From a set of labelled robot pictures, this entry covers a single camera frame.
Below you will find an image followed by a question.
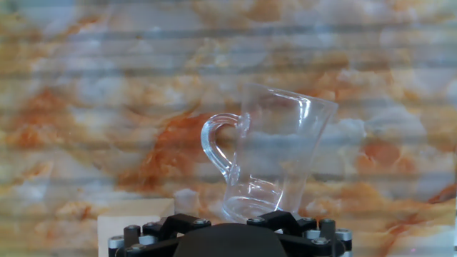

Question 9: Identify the light wooden cube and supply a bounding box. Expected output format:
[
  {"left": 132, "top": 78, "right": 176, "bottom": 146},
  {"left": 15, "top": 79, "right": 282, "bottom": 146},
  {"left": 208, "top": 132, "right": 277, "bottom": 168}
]
[{"left": 96, "top": 198, "right": 176, "bottom": 257}]

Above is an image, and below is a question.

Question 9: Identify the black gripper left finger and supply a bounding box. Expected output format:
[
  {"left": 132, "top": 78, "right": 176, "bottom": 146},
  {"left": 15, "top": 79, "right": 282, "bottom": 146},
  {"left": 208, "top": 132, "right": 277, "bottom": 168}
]
[{"left": 106, "top": 213, "right": 212, "bottom": 257}]

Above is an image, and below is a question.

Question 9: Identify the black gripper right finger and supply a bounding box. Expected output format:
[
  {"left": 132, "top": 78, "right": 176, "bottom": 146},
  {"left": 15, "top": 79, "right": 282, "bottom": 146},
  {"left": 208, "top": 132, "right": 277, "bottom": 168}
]
[{"left": 246, "top": 209, "right": 353, "bottom": 257}]

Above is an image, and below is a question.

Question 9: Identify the orange marble pattern mat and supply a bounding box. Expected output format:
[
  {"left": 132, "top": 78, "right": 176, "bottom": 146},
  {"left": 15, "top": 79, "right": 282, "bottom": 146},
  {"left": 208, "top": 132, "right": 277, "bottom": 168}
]
[{"left": 0, "top": 0, "right": 457, "bottom": 257}]

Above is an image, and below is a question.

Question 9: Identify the clear glass cup with handle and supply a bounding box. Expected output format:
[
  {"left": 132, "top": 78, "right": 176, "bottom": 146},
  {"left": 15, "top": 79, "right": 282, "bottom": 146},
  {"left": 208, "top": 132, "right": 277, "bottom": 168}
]
[{"left": 199, "top": 82, "right": 339, "bottom": 224}]

